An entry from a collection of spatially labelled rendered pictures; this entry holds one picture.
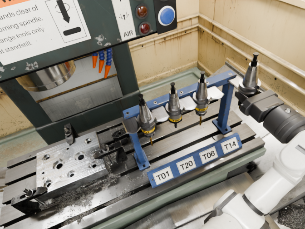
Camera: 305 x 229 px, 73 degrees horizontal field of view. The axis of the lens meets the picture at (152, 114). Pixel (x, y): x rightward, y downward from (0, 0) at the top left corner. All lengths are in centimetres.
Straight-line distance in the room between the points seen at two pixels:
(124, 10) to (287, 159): 49
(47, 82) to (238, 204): 58
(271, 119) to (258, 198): 21
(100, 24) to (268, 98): 51
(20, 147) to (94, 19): 156
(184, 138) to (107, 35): 73
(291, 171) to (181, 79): 145
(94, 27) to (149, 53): 131
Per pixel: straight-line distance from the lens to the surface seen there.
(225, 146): 98
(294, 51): 120
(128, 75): 130
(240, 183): 114
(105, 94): 129
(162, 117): 71
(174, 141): 103
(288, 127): 63
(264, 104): 68
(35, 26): 41
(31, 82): 61
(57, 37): 41
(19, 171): 125
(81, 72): 118
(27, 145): 185
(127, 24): 42
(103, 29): 42
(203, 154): 94
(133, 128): 70
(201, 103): 76
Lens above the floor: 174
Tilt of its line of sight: 46 degrees down
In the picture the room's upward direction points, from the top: 11 degrees counter-clockwise
